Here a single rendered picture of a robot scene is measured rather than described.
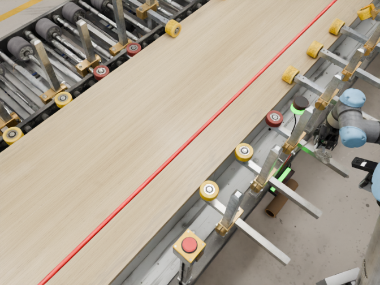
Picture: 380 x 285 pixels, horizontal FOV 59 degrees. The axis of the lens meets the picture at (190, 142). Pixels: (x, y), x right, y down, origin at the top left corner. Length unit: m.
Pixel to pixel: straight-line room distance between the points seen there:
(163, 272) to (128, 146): 0.58
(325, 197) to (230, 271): 0.87
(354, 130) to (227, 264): 1.35
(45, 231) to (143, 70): 0.90
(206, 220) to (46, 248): 0.72
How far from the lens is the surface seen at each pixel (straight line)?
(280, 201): 2.39
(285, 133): 1.68
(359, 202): 2.69
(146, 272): 1.61
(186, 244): 1.00
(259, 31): 2.07
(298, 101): 1.45
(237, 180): 1.77
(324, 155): 1.66
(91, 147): 1.55
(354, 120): 1.22
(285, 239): 2.39
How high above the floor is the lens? 2.19
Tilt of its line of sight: 58 degrees down
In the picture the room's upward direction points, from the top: 4 degrees clockwise
